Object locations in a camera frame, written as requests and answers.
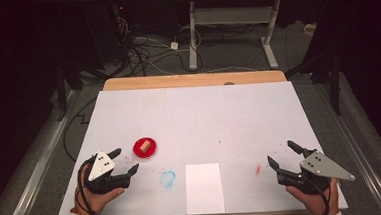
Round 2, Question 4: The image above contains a white paper sheet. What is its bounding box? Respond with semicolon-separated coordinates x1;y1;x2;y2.
183;162;227;215

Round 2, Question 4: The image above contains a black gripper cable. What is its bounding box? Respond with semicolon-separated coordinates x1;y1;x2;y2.
75;154;112;215
302;173;333;215

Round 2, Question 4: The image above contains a small wooden block stamp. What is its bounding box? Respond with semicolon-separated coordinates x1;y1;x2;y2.
138;139;152;154

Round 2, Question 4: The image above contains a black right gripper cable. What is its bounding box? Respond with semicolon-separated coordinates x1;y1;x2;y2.
302;173;333;215

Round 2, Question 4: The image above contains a round red ink dish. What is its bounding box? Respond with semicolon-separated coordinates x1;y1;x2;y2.
131;136;159;160

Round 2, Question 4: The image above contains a large white board cover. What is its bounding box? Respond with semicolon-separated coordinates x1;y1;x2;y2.
49;75;350;215

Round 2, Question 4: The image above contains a person's left hand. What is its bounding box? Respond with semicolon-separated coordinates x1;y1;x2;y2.
71;161;128;215

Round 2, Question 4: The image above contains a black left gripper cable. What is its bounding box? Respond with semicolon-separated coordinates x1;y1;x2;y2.
75;154;112;215

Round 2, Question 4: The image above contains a black floor cable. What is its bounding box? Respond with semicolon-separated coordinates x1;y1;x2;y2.
60;97;102;163

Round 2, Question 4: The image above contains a small white floor box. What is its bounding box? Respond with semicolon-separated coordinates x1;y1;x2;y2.
303;22;318;37

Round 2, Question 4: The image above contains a tangle of floor cables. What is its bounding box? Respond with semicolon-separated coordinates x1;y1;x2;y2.
110;0;264;80

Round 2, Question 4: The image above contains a black metal stand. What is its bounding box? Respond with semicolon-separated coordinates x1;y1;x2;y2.
52;58;87;123
283;41;345;120

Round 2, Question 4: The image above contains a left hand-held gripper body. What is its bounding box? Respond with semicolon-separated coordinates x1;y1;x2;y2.
80;149;134;196

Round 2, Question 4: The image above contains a wooden board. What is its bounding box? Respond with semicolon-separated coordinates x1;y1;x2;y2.
102;67;288;94

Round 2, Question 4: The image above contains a white metal desk frame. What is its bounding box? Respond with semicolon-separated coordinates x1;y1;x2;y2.
171;0;331;76

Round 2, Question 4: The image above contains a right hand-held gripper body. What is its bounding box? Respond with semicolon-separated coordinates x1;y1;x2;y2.
274;147;358;197

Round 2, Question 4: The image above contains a metal floor rail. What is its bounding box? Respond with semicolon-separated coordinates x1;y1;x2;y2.
313;82;381;215
0;89;90;215

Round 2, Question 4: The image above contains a person's right hand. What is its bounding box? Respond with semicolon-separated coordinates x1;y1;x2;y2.
284;177;341;215

